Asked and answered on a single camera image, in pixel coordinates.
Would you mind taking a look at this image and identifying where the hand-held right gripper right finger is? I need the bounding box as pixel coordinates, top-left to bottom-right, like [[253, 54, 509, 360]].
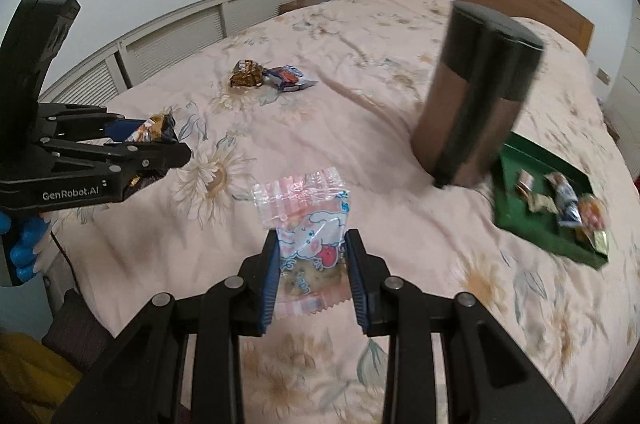
[[345, 228, 576, 424]]

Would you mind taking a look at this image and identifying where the wooden bedside table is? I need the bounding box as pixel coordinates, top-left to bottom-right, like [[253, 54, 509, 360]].
[[278, 0, 331, 15]]

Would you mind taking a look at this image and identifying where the floral bed blanket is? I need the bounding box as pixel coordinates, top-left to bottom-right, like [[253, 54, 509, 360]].
[[42, 0, 633, 424]]

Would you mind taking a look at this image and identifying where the person's left hand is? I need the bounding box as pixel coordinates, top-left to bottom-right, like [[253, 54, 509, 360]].
[[0, 210, 52, 283]]

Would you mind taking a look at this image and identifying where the dark red snack packet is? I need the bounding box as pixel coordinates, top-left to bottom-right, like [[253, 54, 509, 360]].
[[122, 111, 179, 193]]

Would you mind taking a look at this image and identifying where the black cable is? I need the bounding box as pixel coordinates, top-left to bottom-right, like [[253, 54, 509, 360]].
[[49, 229, 78, 297]]

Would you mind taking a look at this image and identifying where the yellow cloth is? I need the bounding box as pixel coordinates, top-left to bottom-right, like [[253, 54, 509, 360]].
[[0, 331, 83, 424]]

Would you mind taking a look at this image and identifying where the blue purple snack packet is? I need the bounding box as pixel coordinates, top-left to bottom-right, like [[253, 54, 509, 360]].
[[262, 65, 318, 92]]

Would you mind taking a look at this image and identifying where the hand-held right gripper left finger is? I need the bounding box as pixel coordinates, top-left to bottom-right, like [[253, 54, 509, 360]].
[[52, 229, 281, 424]]

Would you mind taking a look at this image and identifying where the white wardrobe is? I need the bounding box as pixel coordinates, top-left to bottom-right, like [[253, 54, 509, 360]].
[[607, 34, 640, 145]]

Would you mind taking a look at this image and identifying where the pink clear snack packet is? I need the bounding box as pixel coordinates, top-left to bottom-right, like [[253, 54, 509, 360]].
[[251, 165, 353, 320]]

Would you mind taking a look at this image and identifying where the brown gold snack packet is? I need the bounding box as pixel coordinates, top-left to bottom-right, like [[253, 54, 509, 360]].
[[229, 59, 266, 89]]

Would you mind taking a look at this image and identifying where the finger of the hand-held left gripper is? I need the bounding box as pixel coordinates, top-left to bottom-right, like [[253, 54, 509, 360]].
[[37, 103, 147, 143], [35, 140, 192, 185]]

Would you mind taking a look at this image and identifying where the dark grey cloth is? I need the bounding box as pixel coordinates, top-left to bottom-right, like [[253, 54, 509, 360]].
[[42, 289, 112, 370]]

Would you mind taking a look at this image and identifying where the brown black trash can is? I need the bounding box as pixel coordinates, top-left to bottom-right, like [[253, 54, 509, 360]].
[[410, 1, 545, 189]]

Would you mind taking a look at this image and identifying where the orange snack bag green label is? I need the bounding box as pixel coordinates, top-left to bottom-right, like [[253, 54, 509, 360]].
[[575, 194, 612, 252]]

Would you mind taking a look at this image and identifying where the white slatted radiator cover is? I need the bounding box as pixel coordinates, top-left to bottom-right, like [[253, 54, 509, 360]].
[[37, 0, 309, 105]]

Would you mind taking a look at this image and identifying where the blue white long snack packet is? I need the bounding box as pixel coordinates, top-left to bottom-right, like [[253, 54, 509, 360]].
[[545, 171, 581, 227]]

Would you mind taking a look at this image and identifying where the green tray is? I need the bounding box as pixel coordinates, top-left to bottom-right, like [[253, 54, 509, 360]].
[[492, 130, 611, 272]]

